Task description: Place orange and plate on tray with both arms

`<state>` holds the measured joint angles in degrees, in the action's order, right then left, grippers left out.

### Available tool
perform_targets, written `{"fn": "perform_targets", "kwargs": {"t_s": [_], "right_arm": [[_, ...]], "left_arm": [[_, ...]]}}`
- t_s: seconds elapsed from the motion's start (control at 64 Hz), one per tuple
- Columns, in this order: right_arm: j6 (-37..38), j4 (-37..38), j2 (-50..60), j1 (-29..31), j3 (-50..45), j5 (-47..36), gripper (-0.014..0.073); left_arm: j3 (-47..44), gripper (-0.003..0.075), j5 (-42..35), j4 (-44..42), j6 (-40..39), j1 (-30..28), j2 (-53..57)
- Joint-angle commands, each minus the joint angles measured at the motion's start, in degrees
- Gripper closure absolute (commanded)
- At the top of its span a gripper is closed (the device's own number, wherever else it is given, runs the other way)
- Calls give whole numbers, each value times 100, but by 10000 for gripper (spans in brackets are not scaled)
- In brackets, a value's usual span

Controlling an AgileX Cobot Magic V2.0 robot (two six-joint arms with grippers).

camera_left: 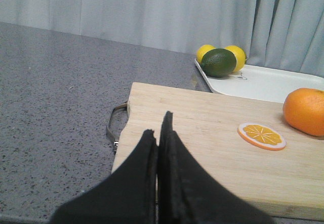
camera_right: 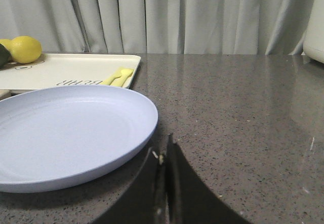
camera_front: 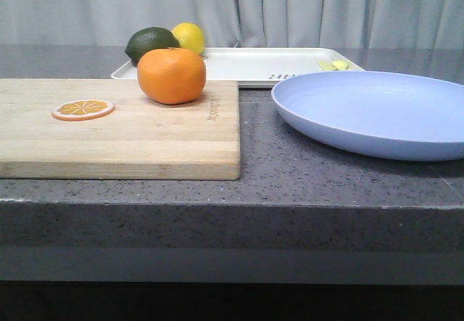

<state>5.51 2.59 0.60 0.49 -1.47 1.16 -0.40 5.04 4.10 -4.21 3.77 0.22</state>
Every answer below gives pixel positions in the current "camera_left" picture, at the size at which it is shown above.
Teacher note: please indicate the yellow lemon right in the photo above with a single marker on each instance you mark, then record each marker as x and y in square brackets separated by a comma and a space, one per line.
[239, 55]

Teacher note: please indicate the wooden cutting board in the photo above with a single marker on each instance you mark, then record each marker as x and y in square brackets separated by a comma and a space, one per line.
[285, 183]

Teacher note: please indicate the yellow lemon left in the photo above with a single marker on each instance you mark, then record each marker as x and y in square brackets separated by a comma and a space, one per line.
[202, 51]

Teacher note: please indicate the whole orange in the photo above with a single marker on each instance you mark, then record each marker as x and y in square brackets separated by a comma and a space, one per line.
[303, 110]

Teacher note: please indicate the white tray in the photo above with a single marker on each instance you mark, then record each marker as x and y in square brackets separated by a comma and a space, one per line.
[261, 83]

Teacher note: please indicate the yellow lemon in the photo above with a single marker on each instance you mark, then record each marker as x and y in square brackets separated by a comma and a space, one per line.
[239, 55]
[202, 51]

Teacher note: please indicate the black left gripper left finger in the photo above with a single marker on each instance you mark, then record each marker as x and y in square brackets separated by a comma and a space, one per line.
[126, 196]

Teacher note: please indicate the green lime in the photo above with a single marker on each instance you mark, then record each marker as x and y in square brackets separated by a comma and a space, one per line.
[218, 63]

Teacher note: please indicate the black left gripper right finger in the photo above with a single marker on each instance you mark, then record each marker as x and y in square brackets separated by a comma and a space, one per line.
[188, 194]

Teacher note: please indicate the grey curtain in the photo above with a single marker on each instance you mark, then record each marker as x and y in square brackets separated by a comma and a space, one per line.
[281, 34]

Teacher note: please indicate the orange slice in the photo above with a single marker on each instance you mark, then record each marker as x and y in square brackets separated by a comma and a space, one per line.
[261, 136]

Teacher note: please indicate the metal cutting board handle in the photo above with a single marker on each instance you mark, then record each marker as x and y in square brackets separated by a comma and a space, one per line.
[109, 133]

